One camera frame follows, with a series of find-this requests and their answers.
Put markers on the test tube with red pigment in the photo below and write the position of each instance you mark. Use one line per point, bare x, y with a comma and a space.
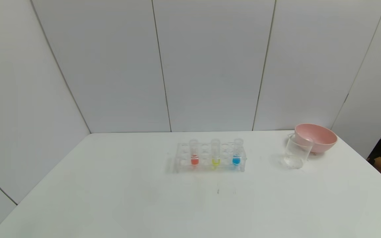
194, 160

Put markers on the clear glass beaker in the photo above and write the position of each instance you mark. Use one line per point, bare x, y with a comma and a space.
296, 155

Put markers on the test tube with yellow pigment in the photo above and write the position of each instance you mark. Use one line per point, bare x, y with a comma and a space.
215, 161

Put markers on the test tube with blue pigment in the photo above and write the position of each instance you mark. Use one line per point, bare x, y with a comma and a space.
236, 161

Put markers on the pink plastic bowl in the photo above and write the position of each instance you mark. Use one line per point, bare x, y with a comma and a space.
322, 140

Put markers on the clear plastic test tube rack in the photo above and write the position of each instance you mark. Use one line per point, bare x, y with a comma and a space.
207, 164

